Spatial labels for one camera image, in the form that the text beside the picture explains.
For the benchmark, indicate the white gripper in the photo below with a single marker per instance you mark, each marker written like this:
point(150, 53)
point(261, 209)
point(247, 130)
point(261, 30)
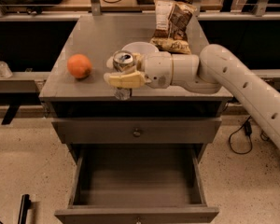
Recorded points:
point(157, 68)

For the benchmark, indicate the silver redbull can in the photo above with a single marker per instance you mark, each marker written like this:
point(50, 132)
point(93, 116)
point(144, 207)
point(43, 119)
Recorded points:
point(123, 60)

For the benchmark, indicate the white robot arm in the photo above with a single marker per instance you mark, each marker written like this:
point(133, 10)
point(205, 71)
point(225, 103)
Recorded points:
point(214, 68)

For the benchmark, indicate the grey drawer cabinet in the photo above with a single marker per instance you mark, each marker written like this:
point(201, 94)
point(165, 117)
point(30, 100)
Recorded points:
point(87, 111)

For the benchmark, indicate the grey upper drawer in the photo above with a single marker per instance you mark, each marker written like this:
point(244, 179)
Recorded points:
point(137, 131)

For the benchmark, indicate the open grey middle drawer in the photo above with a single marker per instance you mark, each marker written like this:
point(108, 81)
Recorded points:
point(137, 185)

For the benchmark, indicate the white ceramic bowl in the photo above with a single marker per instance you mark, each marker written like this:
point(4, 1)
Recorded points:
point(140, 47)

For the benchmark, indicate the orange fruit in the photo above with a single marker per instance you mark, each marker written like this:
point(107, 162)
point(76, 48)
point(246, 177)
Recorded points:
point(79, 66)

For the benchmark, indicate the brown chip bag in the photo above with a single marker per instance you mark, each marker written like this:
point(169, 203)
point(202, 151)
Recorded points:
point(172, 19)

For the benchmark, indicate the clear sanitizer bottle left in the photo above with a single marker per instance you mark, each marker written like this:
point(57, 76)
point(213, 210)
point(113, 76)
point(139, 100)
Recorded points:
point(5, 71)

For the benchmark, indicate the black bar on floor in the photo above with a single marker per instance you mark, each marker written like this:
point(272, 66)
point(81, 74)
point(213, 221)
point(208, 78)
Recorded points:
point(24, 207)

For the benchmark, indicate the black power cable floor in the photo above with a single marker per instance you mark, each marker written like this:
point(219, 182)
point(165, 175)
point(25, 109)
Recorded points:
point(240, 141)

